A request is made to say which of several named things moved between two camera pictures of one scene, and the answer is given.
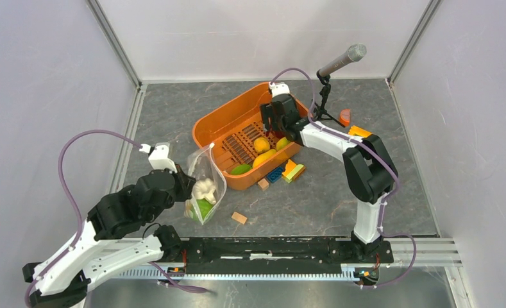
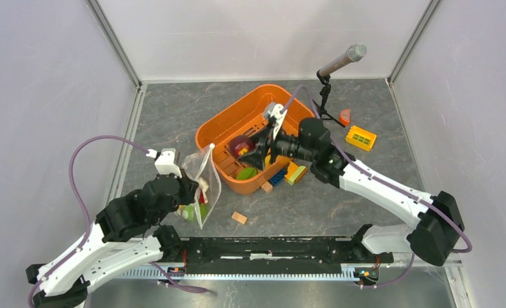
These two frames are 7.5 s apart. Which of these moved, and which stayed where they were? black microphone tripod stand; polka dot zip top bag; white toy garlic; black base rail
Moved: white toy garlic
Stayed: polka dot zip top bag; black microphone tripod stand; black base rail
